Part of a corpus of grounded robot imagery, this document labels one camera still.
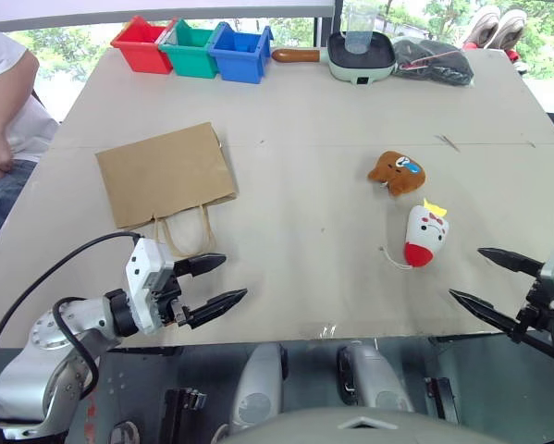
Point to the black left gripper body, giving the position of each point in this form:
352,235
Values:
166,296

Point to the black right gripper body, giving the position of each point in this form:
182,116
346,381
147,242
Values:
542,310

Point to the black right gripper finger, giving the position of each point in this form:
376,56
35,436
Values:
482,309
510,260

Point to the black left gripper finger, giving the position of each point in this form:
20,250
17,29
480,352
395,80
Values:
200,264
216,305

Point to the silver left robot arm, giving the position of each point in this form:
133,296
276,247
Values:
50,361

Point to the brown paper bag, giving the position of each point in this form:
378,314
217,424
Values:
165,180

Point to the black plastic bag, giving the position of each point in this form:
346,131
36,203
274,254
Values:
434,62

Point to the white red plush toy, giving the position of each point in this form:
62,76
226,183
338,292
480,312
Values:
425,236

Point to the silver left robot leg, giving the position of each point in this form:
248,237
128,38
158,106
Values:
258,388

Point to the silver robot leg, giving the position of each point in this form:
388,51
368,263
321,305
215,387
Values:
258,388
373,384

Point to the silver right robot leg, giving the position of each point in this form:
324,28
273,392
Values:
373,384

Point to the brown plush toy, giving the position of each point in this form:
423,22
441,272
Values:
397,172

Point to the grey robot torso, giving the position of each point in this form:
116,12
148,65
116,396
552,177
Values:
350,427

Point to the green plastic bin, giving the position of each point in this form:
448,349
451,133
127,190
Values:
191,51

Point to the blue plastic bin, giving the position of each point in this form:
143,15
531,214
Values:
239,53

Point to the red plastic bin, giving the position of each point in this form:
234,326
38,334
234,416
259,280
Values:
142,46

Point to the person in white shirt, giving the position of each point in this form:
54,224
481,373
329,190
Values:
3,139

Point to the pair of grey shoes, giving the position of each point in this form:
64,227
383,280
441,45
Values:
494,25

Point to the green electric frying pan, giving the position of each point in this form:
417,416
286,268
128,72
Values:
341,57

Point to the clear measuring cup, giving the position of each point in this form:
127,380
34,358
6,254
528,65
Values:
360,28

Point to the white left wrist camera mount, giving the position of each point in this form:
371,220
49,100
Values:
142,273

